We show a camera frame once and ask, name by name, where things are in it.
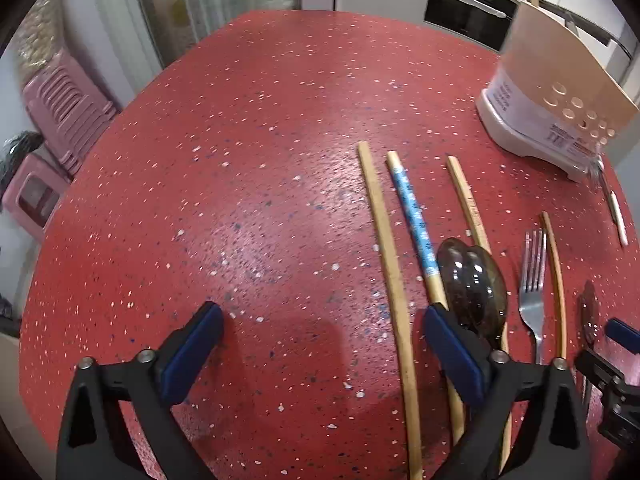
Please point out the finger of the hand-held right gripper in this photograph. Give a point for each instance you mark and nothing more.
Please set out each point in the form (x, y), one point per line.
(620, 405)
(622, 332)

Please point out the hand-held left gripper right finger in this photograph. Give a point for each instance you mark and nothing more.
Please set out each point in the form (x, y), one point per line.
(455, 355)

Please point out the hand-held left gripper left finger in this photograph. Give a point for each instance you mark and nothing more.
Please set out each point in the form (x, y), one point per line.
(195, 347)

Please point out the small dark metal spoon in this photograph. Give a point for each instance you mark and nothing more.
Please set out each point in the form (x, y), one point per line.
(589, 305)

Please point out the thin brown bamboo chopstick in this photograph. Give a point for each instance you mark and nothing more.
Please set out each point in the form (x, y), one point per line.
(559, 280)

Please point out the metal fork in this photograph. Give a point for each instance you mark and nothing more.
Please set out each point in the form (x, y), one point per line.
(533, 300)

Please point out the plain long bamboo chopstick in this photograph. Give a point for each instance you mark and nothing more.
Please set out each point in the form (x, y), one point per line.
(395, 280)

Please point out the bamboo chopstick with dark print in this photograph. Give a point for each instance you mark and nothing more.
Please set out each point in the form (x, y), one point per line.
(470, 210)

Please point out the blue patterned bamboo chopstick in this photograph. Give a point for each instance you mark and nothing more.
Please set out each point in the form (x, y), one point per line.
(412, 215)

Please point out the beige perforated utensil holder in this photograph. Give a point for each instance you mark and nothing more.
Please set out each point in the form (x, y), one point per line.
(540, 80)

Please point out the single pink plastic stool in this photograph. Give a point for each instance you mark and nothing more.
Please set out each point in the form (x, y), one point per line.
(32, 195)

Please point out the stack of pink plastic stools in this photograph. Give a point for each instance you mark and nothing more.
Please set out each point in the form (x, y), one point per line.
(65, 110)

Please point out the black built-in oven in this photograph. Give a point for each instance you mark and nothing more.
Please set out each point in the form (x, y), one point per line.
(465, 15)

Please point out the clear bag of nuts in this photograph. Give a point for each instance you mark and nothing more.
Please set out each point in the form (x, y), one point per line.
(40, 40)

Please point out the glass sliding door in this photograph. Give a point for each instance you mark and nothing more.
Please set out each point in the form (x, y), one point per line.
(215, 0)

